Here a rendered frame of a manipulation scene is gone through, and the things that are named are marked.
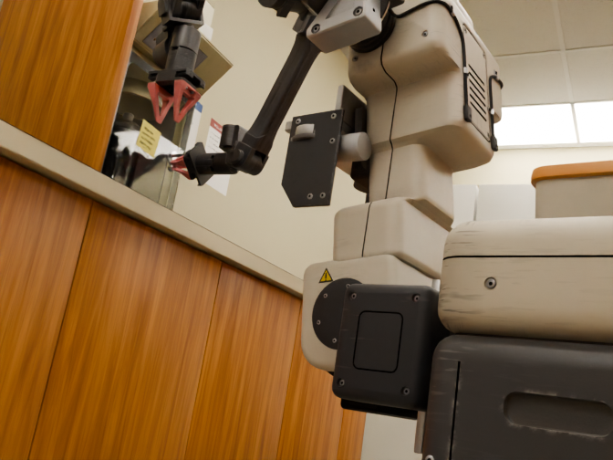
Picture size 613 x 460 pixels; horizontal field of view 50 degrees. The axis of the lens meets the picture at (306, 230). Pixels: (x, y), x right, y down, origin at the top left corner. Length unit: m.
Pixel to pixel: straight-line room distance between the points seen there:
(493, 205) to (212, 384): 3.17
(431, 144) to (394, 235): 0.18
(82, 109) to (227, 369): 0.72
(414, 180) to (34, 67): 1.13
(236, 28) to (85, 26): 1.36
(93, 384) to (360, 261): 0.61
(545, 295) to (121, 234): 0.90
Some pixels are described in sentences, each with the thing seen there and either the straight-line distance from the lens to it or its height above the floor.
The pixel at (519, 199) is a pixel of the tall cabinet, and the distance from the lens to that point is 4.50.
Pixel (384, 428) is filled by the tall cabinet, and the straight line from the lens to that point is 4.43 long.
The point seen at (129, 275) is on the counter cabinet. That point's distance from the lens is 1.36.
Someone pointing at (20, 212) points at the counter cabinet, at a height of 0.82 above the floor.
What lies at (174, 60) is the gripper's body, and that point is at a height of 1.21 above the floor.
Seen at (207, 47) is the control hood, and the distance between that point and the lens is 1.89.
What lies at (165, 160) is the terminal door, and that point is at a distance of 1.85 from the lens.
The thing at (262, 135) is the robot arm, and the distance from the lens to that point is 1.63.
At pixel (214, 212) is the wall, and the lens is 2.81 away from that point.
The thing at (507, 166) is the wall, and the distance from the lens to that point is 5.09.
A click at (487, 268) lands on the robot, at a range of 0.69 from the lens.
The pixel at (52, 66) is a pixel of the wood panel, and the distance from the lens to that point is 1.79.
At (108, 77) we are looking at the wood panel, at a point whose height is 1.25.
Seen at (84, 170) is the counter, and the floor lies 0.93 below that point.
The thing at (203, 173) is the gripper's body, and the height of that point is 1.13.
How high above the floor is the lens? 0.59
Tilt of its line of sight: 15 degrees up
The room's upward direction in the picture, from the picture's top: 9 degrees clockwise
